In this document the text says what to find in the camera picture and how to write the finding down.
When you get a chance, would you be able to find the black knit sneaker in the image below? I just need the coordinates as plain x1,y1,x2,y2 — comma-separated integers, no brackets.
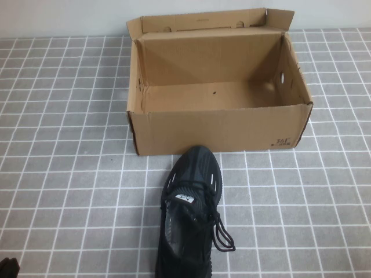
156,145,236,278

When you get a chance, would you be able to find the brown cardboard shoe box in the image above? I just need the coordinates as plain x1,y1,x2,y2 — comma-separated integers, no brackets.
126,8,314,157

